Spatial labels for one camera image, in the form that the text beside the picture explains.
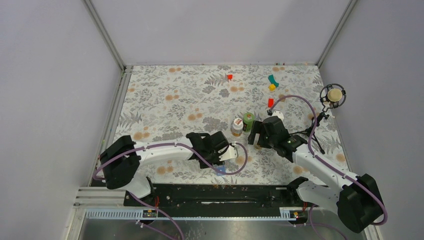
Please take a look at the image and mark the slotted grey cable duct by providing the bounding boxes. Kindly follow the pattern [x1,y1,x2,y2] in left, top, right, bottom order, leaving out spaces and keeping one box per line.
[86,207,309,222]

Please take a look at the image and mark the red rectangular block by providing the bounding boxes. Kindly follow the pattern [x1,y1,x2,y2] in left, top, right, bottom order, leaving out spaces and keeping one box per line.
[267,98,275,108]

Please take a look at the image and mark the microphone on tripod stand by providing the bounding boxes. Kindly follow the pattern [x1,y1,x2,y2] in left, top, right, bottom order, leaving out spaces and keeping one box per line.
[291,83,347,154]

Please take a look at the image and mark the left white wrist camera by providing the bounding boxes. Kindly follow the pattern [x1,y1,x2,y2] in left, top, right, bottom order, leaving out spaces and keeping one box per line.
[218,143,239,162]

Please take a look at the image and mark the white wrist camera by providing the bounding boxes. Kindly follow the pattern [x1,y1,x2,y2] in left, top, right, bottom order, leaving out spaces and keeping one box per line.
[267,110,285,121]
[218,143,239,162]

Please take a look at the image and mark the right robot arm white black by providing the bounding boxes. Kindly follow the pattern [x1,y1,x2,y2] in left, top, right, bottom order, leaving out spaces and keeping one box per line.
[248,116,387,233]

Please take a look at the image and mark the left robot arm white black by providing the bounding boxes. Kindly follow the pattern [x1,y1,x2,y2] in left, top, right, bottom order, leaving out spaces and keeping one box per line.
[99,131,238,206]

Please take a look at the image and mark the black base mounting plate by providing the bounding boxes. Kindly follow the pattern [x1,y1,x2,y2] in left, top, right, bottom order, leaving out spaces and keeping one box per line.
[142,183,312,218]

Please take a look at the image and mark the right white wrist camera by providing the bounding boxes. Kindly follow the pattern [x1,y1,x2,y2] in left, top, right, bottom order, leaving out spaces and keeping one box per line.
[267,110,285,121]

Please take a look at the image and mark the white cap pill bottle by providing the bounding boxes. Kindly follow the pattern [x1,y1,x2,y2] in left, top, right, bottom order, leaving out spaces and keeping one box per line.
[230,117,244,137]

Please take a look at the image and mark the teal curved block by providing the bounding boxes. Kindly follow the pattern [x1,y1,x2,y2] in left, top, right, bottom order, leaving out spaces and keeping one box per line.
[267,74,279,88]

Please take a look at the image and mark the blue weekly pill organizer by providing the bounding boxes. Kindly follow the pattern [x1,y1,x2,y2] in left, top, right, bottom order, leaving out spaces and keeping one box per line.
[216,165,227,176]

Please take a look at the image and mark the floral patterned table mat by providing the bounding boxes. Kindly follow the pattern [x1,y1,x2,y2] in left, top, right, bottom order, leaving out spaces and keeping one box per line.
[102,64,354,186]

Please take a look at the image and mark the yellow cube block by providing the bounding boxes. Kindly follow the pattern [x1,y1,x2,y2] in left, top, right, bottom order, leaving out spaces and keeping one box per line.
[268,84,276,92]

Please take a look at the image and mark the green pill bottle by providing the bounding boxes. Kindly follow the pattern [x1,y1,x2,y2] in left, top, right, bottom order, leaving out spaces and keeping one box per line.
[242,112,255,132]

